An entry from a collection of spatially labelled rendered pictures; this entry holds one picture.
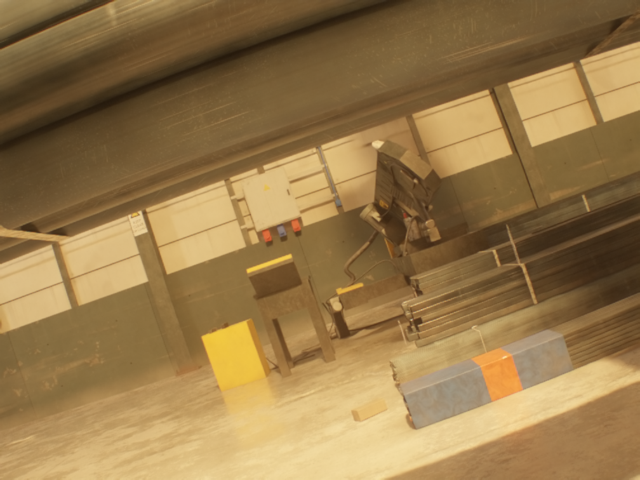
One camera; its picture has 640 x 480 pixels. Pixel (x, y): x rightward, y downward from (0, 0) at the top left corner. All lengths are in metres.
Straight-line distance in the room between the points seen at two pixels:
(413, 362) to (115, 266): 8.13
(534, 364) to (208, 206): 8.59
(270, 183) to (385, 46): 9.49
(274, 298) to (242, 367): 0.89
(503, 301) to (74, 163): 3.21
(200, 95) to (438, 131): 10.14
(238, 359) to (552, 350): 4.17
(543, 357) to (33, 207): 2.28
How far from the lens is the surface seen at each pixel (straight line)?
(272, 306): 6.20
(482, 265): 4.76
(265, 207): 10.63
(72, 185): 1.27
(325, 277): 10.77
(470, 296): 4.09
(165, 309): 10.87
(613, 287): 4.10
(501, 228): 9.41
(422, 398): 2.99
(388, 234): 8.04
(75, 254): 11.66
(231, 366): 6.76
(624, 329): 3.17
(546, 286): 4.20
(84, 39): 1.21
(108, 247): 11.47
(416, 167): 5.97
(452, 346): 3.85
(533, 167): 11.14
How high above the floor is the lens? 0.75
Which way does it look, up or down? 3 degrees up
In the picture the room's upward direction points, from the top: 19 degrees counter-clockwise
